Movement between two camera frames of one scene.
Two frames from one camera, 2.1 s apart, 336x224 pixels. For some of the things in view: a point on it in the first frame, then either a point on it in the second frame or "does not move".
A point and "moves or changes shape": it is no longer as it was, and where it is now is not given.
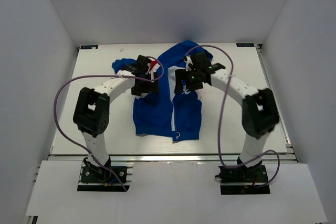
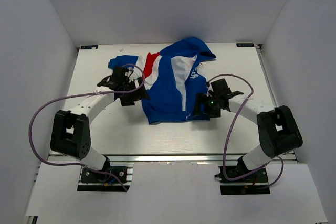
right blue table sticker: (245, 44) does not move
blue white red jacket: (168, 113) moves or changes shape
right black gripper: (183, 74) -> (201, 98)
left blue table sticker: (88, 46) does not move
